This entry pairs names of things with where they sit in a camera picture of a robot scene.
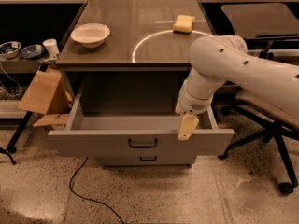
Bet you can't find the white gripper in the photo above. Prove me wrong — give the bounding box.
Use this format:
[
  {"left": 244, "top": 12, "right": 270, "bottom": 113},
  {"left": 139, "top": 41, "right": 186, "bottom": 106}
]
[{"left": 175, "top": 82, "right": 212, "bottom": 141}]

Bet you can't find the grey top drawer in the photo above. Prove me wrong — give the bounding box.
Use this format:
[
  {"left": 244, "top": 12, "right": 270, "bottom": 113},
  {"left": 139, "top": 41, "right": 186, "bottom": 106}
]
[{"left": 49, "top": 72, "right": 234, "bottom": 160}]

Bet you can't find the grey drawer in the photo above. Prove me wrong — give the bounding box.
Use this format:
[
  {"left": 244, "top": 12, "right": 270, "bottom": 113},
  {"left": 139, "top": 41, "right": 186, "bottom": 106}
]
[
  {"left": 96, "top": 155, "right": 196, "bottom": 167},
  {"left": 49, "top": 72, "right": 234, "bottom": 160}
]

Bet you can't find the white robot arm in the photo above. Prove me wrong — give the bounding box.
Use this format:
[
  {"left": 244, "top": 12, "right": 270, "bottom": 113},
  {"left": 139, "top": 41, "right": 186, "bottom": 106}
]
[{"left": 175, "top": 35, "right": 299, "bottom": 141}]

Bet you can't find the grey drawer cabinet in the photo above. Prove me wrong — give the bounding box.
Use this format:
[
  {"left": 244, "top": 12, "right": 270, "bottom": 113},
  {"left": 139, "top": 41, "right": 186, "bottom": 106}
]
[{"left": 56, "top": 0, "right": 227, "bottom": 169}]

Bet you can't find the grey bottom drawer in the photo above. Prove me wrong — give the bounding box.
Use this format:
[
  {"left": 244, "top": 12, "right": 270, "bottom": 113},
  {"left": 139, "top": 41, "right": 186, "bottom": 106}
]
[{"left": 96, "top": 155, "right": 196, "bottom": 167}]

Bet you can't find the black office chair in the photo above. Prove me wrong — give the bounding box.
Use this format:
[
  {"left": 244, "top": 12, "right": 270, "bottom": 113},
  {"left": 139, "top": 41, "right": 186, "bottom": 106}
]
[{"left": 219, "top": 90, "right": 299, "bottom": 195}]

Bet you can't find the yellow sponge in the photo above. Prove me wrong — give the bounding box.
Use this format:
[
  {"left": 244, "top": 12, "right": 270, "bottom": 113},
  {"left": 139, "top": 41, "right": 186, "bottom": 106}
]
[{"left": 173, "top": 15, "right": 195, "bottom": 34}]

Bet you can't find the white bowl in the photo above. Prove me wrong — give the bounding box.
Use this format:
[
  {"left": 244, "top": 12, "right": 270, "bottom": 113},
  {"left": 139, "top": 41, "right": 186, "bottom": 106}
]
[{"left": 71, "top": 23, "right": 110, "bottom": 48}]

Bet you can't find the cardboard box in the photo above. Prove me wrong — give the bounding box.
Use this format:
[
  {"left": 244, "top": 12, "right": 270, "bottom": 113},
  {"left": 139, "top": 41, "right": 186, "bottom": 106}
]
[{"left": 18, "top": 68, "right": 72, "bottom": 127}]

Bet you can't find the white cup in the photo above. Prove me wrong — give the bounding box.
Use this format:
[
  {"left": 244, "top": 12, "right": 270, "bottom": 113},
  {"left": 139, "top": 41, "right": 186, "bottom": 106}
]
[{"left": 43, "top": 38, "right": 59, "bottom": 58}]

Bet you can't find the dark blue plate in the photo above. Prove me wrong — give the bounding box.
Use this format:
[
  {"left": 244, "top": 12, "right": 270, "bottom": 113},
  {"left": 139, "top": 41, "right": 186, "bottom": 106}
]
[{"left": 20, "top": 44, "right": 44, "bottom": 60}]

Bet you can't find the black tripod stand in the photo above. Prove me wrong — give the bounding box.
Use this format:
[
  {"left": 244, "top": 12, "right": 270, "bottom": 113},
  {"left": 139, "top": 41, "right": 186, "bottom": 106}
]
[{"left": 0, "top": 62, "right": 48, "bottom": 164}]

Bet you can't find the grey side shelf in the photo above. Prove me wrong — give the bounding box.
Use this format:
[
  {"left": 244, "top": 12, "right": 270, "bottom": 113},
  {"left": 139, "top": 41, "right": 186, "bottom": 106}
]
[{"left": 0, "top": 53, "right": 58, "bottom": 76}]

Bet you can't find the blue patterned bowl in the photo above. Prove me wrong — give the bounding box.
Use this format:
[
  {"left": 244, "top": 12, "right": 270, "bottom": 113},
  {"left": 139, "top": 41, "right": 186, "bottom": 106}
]
[{"left": 0, "top": 41, "right": 21, "bottom": 59}]

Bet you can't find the black floor cable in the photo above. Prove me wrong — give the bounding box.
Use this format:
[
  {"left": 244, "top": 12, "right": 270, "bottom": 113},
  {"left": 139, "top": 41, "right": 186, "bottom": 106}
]
[{"left": 68, "top": 157, "right": 125, "bottom": 224}]

